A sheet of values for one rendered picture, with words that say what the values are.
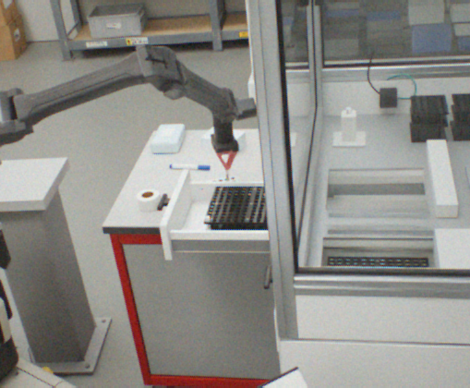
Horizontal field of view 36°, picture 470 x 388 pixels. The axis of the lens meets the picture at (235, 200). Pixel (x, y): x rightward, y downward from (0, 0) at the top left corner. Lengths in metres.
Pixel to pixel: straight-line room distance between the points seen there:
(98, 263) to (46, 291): 0.73
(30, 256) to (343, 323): 1.45
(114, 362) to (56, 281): 0.42
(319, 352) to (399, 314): 0.18
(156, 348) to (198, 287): 0.31
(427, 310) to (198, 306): 1.08
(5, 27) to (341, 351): 4.96
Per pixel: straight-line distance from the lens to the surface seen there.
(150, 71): 1.59
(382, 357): 1.42
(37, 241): 2.52
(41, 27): 6.39
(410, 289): 1.32
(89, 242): 3.50
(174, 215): 1.87
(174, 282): 2.24
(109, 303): 3.10
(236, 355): 2.40
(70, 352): 2.82
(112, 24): 5.74
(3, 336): 1.98
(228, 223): 1.82
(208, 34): 5.55
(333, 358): 1.43
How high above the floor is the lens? 1.90
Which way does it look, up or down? 32 degrees down
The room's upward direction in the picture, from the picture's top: 7 degrees counter-clockwise
